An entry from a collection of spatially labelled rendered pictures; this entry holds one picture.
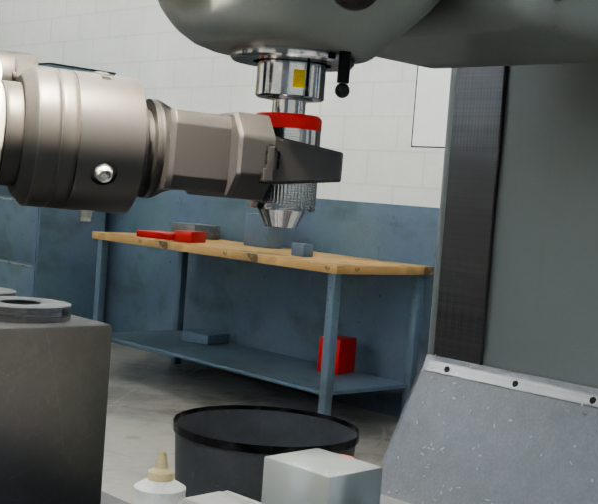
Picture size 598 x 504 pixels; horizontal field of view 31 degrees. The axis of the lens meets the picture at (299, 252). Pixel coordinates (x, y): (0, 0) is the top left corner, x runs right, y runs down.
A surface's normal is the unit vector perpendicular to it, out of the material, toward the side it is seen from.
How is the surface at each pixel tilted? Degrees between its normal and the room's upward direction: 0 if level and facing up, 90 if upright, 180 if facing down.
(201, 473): 94
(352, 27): 124
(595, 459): 63
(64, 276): 90
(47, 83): 46
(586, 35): 135
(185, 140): 90
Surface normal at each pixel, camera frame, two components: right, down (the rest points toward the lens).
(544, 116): -0.72, -0.02
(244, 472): -0.25, 0.10
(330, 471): 0.07, -1.00
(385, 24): 0.55, 0.69
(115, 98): 0.37, -0.54
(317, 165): 0.40, 0.07
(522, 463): -0.61, -0.47
